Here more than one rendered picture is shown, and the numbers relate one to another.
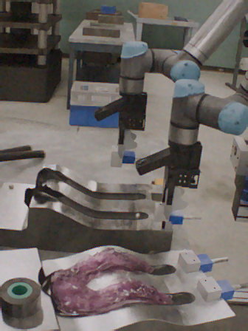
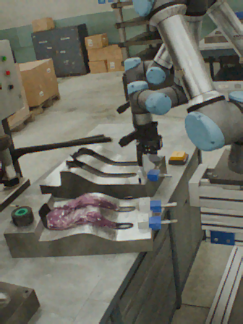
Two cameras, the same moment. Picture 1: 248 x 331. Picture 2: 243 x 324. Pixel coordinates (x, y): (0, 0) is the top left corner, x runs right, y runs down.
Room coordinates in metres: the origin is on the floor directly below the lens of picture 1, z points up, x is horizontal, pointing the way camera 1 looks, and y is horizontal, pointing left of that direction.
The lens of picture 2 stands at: (-0.21, -0.73, 1.59)
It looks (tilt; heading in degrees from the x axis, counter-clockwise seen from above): 25 degrees down; 30
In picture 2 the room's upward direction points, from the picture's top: 10 degrees counter-clockwise
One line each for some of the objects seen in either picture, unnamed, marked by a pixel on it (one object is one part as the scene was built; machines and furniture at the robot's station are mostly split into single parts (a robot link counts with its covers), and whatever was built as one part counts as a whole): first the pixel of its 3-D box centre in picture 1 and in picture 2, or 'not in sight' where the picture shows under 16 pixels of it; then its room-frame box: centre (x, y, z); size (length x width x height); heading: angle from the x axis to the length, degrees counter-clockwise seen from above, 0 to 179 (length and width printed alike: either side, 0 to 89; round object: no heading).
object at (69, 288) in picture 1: (109, 278); (80, 210); (0.75, 0.01, 0.90); 0.26 x 0.18 x 0.08; 110
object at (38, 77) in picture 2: not in sight; (16, 89); (4.66, 3.78, 0.37); 1.20 x 0.82 x 0.74; 100
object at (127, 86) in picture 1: (131, 84); not in sight; (1.33, -0.01, 1.17); 0.08 x 0.08 x 0.05
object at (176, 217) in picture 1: (178, 216); (156, 175); (1.04, -0.16, 0.89); 0.13 x 0.05 x 0.05; 93
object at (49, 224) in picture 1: (79, 207); (100, 171); (1.09, 0.11, 0.87); 0.50 x 0.26 x 0.14; 93
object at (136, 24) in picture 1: (160, 43); not in sight; (7.08, -0.43, 0.47); 1.10 x 0.52 x 0.94; 100
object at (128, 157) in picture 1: (131, 157); not in sight; (1.33, -0.03, 0.93); 0.13 x 0.05 x 0.05; 93
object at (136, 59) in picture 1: (134, 60); (134, 70); (1.33, -0.01, 1.25); 0.09 x 0.08 x 0.11; 109
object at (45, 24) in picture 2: not in sight; (43, 24); (6.97, 4.67, 1.26); 0.42 x 0.33 x 0.29; 92
